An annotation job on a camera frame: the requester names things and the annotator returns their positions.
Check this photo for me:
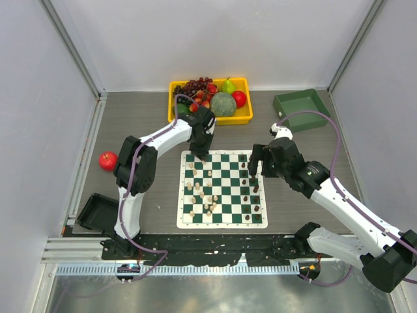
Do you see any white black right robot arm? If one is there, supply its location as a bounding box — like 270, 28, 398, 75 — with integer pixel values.
248, 137, 416, 293

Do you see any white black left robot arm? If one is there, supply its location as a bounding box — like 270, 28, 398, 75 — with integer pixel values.
111, 106, 216, 260

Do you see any green white chess mat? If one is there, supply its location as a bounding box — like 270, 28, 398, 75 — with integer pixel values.
177, 150, 268, 230

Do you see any green lime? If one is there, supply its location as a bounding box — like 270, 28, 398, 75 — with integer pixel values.
177, 104, 190, 115

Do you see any green melon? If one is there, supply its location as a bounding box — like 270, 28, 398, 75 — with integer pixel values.
210, 92, 237, 117

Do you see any red cherries cluster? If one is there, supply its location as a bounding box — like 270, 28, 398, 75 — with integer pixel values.
189, 83, 219, 112

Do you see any dark purple grape bunch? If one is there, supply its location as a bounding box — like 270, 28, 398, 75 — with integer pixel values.
171, 77, 213, 98

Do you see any red apple in tray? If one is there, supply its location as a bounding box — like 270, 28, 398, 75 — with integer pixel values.
232, 91, 247, 108

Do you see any green pear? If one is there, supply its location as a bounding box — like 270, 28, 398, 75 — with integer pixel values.
221, 77, 237, 95

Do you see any green square box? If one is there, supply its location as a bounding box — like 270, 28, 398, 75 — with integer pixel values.
272, 89, 331, 133

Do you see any red apple on table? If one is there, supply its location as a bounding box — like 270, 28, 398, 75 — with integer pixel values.
98, 151, 118, 171

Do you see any black tray at left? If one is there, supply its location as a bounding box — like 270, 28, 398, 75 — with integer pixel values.
76, 193, 119, 238

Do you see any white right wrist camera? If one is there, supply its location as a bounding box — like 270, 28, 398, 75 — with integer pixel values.
270, 123, 293, 143

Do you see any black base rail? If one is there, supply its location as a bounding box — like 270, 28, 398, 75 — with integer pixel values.
100, 234, 318, 267

